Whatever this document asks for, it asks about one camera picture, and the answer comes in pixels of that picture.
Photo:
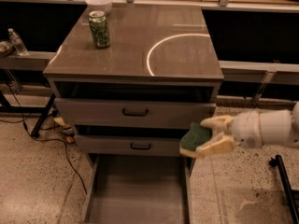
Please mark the green and yellow sponge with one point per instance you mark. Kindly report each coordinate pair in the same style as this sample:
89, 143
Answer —
194, 138

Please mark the black metal stand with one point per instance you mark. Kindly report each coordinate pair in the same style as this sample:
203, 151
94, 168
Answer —
292, 195

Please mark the bottom grey drawer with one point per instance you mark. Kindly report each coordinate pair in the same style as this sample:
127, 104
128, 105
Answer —
128, 189

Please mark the black table leg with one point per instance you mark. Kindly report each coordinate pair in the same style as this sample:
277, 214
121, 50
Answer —
44, 114

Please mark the small items on floor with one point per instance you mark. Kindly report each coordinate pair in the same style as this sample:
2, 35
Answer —
64, 130

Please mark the brown bowl on shelf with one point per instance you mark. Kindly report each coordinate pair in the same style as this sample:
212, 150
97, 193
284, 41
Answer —
6, 48

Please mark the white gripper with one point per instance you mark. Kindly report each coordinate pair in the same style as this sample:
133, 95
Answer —
247, 129

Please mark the grey drawer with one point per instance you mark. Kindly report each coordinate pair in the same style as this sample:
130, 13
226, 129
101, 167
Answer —
161, 115
143, 146
128, 189

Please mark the middle grey drawer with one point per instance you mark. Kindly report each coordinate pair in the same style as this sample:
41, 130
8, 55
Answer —
143, 146

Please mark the top grey drawer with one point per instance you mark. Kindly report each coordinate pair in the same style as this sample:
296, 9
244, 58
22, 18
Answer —
161, 115

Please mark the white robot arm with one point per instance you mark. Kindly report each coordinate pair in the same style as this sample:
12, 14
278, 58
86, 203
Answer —
279, 127

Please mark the green soda can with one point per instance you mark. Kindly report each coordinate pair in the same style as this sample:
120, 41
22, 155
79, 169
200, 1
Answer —
99, 28

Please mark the clear water bottle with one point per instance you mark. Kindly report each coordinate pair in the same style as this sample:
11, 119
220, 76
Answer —
17, 42

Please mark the white plastic bowl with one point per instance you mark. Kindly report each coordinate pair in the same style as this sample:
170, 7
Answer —
103, 5

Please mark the grey drawer cabinet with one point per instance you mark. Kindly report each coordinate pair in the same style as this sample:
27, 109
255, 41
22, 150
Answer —
157, 54

